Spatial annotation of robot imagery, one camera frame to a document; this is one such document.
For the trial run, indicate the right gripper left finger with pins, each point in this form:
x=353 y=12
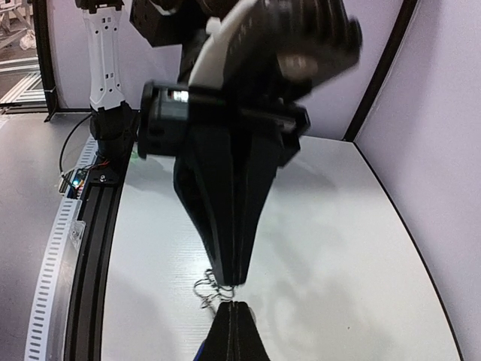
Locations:
x=220 y=344

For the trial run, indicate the white slotted cable duct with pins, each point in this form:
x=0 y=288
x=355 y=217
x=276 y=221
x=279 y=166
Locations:
x=48 y=318

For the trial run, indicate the right black frame post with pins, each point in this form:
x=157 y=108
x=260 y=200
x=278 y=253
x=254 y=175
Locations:
x=382 y=69

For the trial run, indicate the metal keyring disc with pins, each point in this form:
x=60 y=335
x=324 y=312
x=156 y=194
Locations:
x=209 y=291

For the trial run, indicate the black frame post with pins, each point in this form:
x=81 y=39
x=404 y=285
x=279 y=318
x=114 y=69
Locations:
x=382 y=69
x=45 y=61

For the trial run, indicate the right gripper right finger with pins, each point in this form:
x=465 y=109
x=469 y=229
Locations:
x=247 y=344

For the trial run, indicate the key with blue tag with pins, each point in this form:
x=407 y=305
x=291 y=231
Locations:
x=202 y=351

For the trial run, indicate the black front aluminium rail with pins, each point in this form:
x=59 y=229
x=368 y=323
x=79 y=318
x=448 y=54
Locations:
x=98 y=210

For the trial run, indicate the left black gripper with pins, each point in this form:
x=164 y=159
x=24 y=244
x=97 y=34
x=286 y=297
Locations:
x=176 y=119

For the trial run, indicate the left black frame post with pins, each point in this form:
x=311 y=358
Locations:
x=45 y=61

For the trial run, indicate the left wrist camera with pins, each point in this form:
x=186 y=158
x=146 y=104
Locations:
x=277 y=50

